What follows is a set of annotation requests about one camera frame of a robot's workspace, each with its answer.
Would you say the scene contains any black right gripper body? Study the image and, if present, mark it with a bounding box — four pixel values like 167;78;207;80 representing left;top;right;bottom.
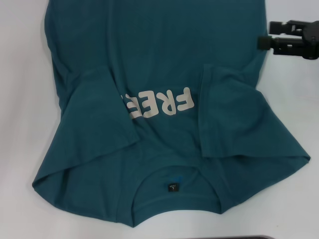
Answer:
299;19;319;60

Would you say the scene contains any teal t-shirt with pink print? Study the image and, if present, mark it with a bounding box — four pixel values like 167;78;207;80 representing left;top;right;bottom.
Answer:
31;0;312;222

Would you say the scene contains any dark flat panel edge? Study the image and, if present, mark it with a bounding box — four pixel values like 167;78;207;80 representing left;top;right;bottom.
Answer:
225;235;272;239

